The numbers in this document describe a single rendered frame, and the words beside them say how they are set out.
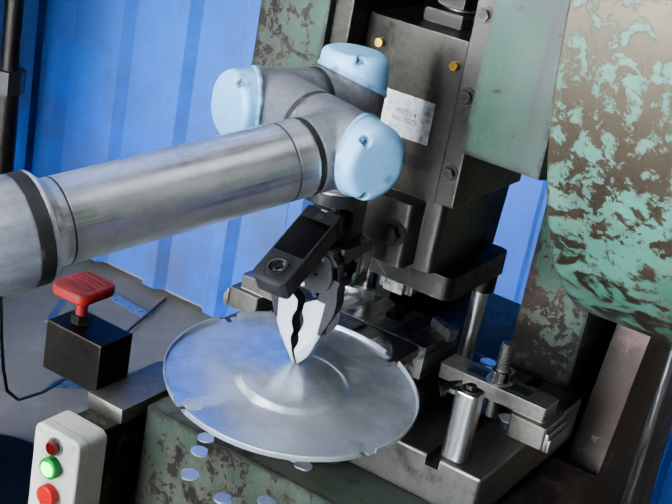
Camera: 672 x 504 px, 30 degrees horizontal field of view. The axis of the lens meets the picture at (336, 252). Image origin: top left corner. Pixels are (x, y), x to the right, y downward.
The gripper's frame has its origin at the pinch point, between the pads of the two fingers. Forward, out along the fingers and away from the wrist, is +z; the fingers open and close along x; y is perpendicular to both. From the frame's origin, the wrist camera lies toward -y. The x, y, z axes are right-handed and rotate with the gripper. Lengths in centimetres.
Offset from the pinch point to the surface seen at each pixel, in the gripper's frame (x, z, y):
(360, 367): -5.3, 1.7, 6.5
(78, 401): 100, 79, 78
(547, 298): -13.3, -0.7, 40.9
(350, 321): 2.5, 1.8, 16.3
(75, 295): 31.5, 4.1, -2.5
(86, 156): 158, 49, 136
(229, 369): 4.5, 2.0, -5.9
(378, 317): 1.4, 2.3, 21.5
